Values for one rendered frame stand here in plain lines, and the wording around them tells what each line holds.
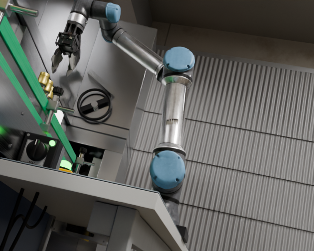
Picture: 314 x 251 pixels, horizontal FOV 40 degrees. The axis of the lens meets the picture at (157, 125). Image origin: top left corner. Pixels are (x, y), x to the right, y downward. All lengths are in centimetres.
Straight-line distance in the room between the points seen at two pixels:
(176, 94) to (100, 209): 78
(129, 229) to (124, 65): 205
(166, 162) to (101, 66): 148
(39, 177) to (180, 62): 87
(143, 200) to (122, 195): 4
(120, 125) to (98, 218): 182
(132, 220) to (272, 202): 364
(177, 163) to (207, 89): 338
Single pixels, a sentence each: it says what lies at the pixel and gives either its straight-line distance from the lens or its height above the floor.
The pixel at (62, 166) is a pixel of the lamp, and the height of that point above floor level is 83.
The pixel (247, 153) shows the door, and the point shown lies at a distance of 455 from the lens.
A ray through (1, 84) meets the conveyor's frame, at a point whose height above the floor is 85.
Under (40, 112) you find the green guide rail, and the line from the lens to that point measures 115.
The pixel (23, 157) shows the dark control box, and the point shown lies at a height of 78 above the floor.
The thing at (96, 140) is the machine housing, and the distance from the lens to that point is 265.
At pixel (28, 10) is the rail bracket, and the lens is 76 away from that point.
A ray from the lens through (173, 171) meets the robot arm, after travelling 145.
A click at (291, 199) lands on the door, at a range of 448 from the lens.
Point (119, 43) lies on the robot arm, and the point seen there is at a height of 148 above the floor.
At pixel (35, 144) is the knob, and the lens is 96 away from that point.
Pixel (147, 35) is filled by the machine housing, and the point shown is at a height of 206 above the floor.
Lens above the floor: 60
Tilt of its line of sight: 19 degrees up
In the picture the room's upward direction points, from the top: 14 degrees clockwise
